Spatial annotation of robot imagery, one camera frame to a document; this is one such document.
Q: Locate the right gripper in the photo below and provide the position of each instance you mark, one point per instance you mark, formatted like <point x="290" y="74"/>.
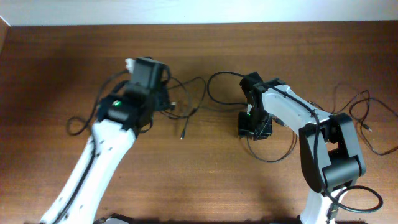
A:
<point x="257" y="133"/>

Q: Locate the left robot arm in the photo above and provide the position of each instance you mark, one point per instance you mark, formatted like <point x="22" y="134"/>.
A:
<point x="114" y="125"/>

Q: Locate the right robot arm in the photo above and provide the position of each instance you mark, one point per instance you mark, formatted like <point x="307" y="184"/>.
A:
<point x="330" y="156"/>

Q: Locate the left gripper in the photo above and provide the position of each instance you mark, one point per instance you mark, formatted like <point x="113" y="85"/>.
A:
<point x="167" y="104"/>

